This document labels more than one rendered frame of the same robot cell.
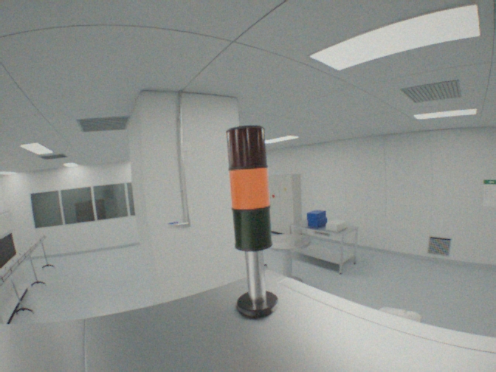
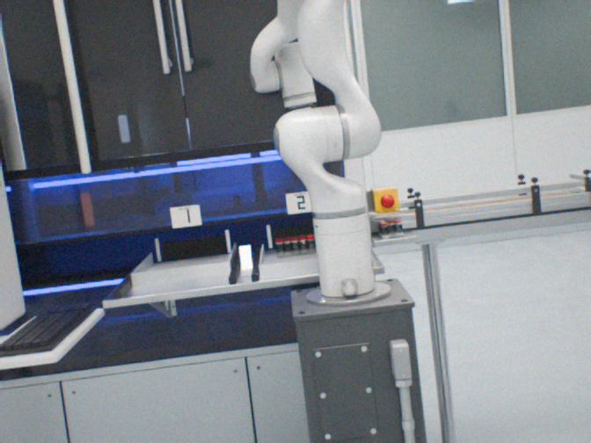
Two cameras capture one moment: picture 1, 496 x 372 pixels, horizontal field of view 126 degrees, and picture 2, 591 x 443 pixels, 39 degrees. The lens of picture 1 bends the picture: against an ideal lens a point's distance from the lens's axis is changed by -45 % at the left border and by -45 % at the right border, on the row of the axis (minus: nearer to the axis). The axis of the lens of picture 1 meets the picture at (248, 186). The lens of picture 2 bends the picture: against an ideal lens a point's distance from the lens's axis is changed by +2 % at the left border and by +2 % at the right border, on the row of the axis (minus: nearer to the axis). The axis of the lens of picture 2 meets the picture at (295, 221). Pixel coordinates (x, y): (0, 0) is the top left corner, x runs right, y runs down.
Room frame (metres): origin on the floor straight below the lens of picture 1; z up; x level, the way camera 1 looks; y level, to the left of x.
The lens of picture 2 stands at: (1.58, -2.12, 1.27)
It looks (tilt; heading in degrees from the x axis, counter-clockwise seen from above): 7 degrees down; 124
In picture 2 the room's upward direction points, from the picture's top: 7 degrees counter-clockwise
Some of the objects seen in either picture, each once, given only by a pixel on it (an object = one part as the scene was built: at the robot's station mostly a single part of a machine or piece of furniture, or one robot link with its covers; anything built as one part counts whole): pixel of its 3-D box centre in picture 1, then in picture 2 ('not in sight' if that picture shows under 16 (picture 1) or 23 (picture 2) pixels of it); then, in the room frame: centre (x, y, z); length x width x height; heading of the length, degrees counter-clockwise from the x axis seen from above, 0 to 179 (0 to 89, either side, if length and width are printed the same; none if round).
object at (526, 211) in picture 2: not in sight; (472, 207); (0.61, 0.30, 0.92); 0.69 x 0.16 x 0.16; 34
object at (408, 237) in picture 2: not in sight; (392, 238); (0.44, 0.07, 0.87); 0.14 x 0.13 x 0.02; 124
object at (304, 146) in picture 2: not in sight; (318, 163); (0.63, -0.61, 1.16); 0.19 x 0.12 x 0.24; 43
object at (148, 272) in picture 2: not in sight; (188, 262); (0.04, -0.41, 0.90); 0.34 x 0.26 x 0.04; 124
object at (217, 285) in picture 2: not in sight; (248, 269); (0.22, -0.37, 0.87); 0.70 x 0.48 x 0.02; 34
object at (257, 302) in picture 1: (252, 225); not in sight; (0.29, 0.00, 2.23); 0.06 x 0.06 x 0.25
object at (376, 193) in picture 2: not in sight; (385, 199); (0.46, 0.02, 1.00); 0.08 x 0.07 x 0.07; 124
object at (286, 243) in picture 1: (287, 262); not in sight; (4.11, -0.65, 0.47); 0.94 x 0.94 x 0.93
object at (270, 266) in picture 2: not in sight; (309, 254); (0.38, -0.31, 0.90); 0.34 x 0.26 x 0.04; 124
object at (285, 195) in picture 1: (283, 205); not in sight; (7.55, -1.16, 1.03); 1.20 x 0.43 x 2.05; 34
